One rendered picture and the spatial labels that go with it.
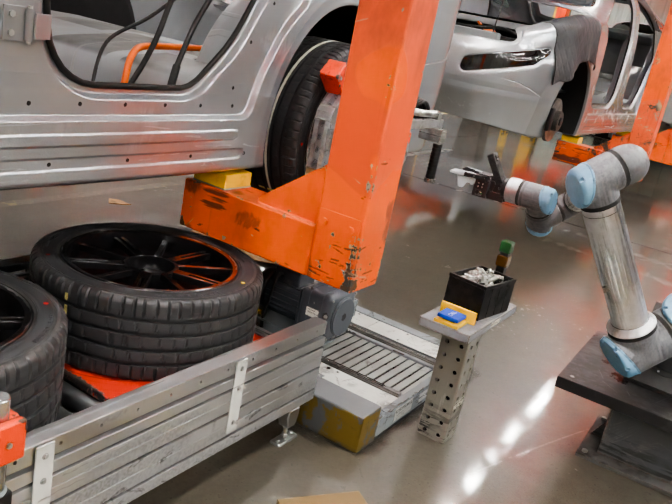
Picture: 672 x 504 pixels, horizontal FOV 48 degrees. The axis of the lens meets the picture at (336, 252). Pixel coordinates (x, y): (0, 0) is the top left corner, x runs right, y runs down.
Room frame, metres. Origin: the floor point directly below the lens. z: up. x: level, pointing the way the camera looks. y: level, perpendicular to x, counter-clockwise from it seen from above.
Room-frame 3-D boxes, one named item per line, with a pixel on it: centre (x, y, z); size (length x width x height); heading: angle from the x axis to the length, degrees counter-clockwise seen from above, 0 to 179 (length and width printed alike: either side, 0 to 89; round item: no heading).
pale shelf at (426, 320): (2.33, -0.47, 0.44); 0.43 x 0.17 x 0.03; 151
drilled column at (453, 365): (2.30, -0.46, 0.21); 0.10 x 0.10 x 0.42; 61
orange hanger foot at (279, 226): (2.33, 0.26, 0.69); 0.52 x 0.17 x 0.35; 61
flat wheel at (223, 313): (2.07, 0.52, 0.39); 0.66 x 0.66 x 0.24
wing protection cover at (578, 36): (5.53, -1.29, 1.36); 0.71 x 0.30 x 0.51; 151
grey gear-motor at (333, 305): (2.47, 0.11, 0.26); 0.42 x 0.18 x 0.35; 61
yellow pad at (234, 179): (2.41, 0.41, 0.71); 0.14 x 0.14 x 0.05; 61
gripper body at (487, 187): (2.68, -0.50, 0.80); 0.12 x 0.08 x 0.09; 61
